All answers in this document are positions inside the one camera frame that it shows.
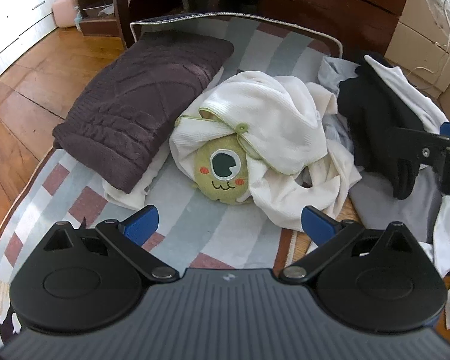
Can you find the dark wooden dresser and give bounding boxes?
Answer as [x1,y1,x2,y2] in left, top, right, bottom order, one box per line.
[259,0,415,61]

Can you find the dark wooden shelf unit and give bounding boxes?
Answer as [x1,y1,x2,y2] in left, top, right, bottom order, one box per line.
[70,0,136,50]

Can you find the grey garment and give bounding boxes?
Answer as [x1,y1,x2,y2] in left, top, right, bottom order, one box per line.
[348,165,441,244]

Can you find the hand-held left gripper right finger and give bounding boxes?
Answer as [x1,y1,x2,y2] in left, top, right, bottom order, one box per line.
[278,205,418,281]

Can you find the pale blue garment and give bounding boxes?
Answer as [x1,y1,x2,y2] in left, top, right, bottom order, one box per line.
[317,55,361,100]

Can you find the white drawer cabinet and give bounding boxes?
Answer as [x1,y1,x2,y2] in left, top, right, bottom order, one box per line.
[0,0,74,92]

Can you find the dark purple folded blanket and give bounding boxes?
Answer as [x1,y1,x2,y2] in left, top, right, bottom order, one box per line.
[52,34,235,195]

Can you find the pink bag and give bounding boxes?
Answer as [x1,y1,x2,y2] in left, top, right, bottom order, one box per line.
[52,0,80,29]

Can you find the white shirt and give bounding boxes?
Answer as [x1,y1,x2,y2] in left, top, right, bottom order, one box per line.
[364,54,450,136]

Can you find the white folded cloth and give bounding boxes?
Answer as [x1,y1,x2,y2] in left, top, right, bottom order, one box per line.
[103,146,173,211]

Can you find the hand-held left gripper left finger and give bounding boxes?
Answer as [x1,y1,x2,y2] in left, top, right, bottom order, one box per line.
[41,205,180,281]

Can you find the white garment with green monster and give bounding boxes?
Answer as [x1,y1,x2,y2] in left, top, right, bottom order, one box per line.
[169,70,362,231]

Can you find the black garment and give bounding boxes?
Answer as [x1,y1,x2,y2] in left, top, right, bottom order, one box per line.
[337,50,426,200]

